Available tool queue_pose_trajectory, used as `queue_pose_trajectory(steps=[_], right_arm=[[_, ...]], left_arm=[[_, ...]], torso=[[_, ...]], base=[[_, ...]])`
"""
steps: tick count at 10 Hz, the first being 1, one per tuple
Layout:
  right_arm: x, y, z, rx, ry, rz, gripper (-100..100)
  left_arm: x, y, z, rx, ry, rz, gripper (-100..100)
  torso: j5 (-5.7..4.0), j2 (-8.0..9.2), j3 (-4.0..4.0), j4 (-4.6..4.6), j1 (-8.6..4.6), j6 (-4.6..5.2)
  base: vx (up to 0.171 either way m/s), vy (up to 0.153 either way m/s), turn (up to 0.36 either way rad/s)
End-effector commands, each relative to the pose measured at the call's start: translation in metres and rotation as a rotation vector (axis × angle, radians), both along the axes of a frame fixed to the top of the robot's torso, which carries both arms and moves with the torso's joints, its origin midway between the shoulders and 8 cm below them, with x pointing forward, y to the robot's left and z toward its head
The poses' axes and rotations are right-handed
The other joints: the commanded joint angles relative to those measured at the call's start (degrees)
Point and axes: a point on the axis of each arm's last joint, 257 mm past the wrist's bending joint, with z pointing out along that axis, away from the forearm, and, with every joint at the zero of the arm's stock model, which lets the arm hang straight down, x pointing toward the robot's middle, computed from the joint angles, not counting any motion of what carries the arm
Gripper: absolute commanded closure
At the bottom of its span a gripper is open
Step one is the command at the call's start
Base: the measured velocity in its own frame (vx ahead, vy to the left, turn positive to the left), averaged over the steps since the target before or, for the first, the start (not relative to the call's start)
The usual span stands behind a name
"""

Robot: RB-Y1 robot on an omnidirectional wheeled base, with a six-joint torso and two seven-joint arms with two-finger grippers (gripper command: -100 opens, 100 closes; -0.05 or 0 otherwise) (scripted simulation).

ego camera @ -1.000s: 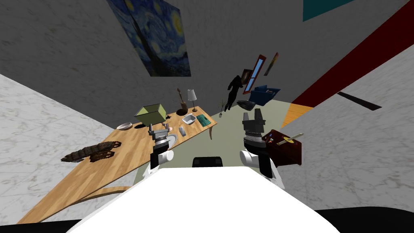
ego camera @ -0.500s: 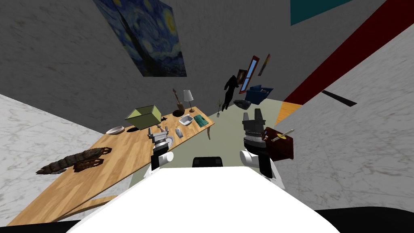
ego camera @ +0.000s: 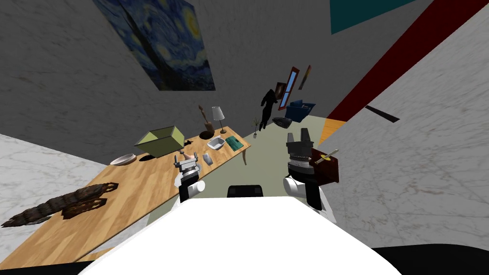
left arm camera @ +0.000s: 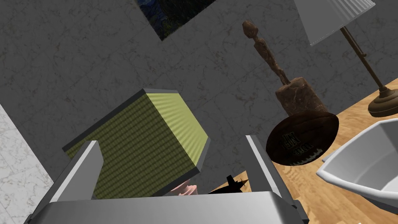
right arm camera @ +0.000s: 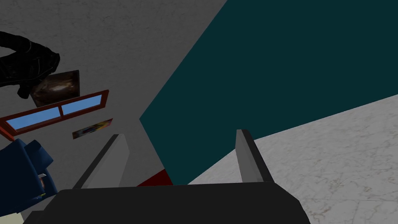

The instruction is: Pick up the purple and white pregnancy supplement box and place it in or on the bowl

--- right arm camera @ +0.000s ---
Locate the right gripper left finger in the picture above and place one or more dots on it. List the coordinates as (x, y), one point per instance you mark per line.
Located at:
(107, 169)

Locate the colourful wall picture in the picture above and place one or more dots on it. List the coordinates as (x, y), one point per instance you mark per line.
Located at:
(92, 128)

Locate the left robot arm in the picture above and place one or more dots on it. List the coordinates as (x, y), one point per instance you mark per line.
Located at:
(26, 63)

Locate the red framed window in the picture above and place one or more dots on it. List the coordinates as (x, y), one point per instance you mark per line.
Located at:
(56, 112)

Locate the blue armchair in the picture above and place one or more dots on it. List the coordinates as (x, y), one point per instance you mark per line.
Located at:
(21, 174)

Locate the dark brown wall picture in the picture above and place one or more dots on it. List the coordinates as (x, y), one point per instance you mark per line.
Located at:
(59, 88)

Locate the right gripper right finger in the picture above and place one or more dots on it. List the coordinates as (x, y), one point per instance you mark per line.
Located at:
(250, 161)

